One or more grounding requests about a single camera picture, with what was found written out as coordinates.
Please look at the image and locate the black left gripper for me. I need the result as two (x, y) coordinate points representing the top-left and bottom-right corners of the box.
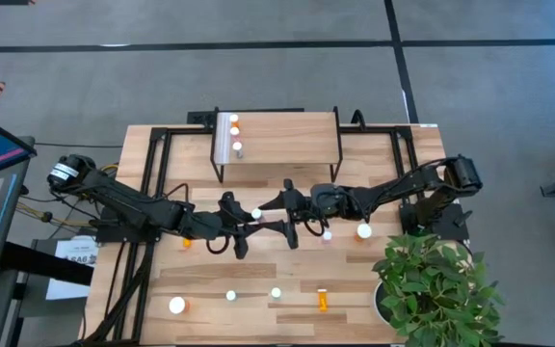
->
(193, 191), (265, 260)

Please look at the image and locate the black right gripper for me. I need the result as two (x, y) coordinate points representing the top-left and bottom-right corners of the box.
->
(257, 178), (351, 251)

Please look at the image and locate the black power strip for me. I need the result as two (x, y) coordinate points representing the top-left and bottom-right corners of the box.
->
(186, 109), (217, 125)

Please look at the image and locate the white plant pot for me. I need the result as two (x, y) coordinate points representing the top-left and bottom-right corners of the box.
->
(372, 278), (395, 325)

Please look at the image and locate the green leafy plant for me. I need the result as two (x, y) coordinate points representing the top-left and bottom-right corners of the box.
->
(372, 231), (506, 347)

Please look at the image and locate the white paper sheet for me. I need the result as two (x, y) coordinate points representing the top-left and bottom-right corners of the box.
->
(44, 235), (99, 301)

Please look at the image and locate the black stand bar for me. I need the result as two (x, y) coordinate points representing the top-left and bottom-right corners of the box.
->
(0, 240), (95, 286)

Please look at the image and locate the wooden shelf black metal frame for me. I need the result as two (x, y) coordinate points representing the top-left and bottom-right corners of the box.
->
(209, 106), (344, 184)

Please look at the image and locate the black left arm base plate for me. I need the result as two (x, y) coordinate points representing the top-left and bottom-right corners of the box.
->
(94, 219), (163, 244)

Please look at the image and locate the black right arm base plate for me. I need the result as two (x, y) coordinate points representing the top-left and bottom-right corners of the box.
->
(399, 201), (471, 243)

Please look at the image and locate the yellow cable bundle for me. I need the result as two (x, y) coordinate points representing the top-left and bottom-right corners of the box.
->
(16, 201), (93, 227)

